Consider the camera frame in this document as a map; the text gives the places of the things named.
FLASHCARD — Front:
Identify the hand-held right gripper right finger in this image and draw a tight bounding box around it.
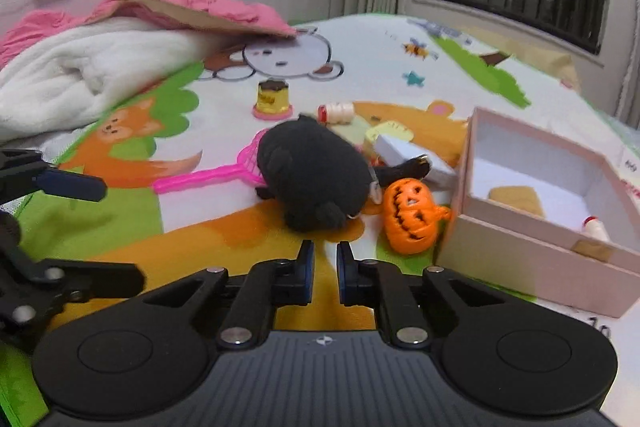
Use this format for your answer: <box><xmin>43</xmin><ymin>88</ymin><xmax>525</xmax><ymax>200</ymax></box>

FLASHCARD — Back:
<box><xmin>336</xmin><ymin>241</ymin><xmax>503</xmax><ymax>350</ymax></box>

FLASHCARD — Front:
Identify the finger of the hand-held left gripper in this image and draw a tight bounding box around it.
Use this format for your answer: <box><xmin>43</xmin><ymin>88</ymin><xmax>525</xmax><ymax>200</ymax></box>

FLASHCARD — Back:
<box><xmin>0</xmin><ymin>257</ymin><xmax>147</xmax><ymax>325</ymax></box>
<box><xmin>0</xmin><ymin>149</ymin><xmax>108</xmax><ymax>202</ymax></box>

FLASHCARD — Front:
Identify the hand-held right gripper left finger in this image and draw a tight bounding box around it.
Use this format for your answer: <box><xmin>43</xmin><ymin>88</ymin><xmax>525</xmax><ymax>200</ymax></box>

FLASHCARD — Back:
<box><xmin>142</xmin><ymin>239</ymin><xmax>316</xmax><ymax>350</ymax></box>

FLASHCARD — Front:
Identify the orange pumpkin toy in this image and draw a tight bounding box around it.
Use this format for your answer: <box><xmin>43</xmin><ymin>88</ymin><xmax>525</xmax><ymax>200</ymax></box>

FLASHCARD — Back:
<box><xmin>382</xmin><ymin>178</ymin><xmax>453</xmax><ymax>254</ymax></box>

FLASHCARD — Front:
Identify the black plush toy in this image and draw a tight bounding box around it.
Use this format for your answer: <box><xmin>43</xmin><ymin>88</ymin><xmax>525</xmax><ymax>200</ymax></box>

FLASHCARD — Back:
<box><xmin>255</xmin><ymin>113</ymin><xmax>433</xmax><ymax>233</ymax></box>

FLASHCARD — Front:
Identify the pink toy net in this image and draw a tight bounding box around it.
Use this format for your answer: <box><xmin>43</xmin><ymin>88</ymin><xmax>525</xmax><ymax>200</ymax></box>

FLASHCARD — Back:
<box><xmin>152</xmin><ymin>129</ymin><xmax>268</xmax><ymax>194</ymax></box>

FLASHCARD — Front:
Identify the small white box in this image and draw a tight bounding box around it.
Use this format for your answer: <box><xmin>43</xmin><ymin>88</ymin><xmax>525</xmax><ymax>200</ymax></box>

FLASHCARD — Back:
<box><xmin>374</xmin><ymin>134</ymin><xmax>458</xmax><ymax>188</ymax></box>

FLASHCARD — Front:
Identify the yellow toy cheese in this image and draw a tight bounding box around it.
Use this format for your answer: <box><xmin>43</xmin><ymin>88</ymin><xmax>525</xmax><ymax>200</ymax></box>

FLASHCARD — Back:
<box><xmin>364</xmin><ymin>121</ymin><xmax>415</xmax><ymax>152</ymax></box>

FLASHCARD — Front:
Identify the small white toy bottle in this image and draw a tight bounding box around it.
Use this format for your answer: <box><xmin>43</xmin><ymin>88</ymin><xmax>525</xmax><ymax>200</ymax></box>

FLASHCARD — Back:
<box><xmin>317</xmin><ymin>102</ymin><xmax>356</xmax><ymax>126</ymax></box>
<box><xmin>580</xmin><ymin>217</ymin><xmax>611</xmax><ymax>243</ymax></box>

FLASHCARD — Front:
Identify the yellow toy block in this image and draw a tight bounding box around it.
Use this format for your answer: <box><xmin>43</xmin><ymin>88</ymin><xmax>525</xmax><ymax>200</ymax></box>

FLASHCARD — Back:
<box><xmin>252</xmin><ymin>78</ymin><xmax>295</xmax><ymax>120</ymax></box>

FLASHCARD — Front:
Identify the pink cardboard box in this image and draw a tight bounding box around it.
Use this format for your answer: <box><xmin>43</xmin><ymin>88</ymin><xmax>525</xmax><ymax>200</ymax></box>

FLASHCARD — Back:
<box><xmin>437</xmin><ymin>107</ymin><xmax>640</xmax><ymax>319</ymax></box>

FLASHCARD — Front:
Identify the animal print play mat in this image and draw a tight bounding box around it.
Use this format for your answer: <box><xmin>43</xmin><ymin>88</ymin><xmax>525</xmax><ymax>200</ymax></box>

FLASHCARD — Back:
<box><xmin>0</xmin><ymin>13</ymin><xmax>640</xmax><ymax>427</ymax></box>

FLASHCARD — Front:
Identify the white fleece blanket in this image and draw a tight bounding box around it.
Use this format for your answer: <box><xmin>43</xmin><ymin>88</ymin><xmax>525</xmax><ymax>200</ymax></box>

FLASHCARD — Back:
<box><xmin>0</xmin><ymin>17</ymin><xmax>241</xmax><ymax>145</ymax></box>

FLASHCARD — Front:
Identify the yellow bread slice toy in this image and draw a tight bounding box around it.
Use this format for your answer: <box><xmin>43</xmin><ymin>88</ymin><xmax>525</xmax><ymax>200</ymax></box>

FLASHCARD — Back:
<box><xmin>489</xmin><ymin>186</ymin><xmax>546</xmax><ymax>218</ymax></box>

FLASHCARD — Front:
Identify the white curtain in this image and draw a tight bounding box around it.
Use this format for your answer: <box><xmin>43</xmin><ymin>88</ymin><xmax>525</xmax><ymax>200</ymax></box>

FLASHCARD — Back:
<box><xmin>615</xmin><ymin>22</ymin><xmax>640</xmax><ymax>128</ymax></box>

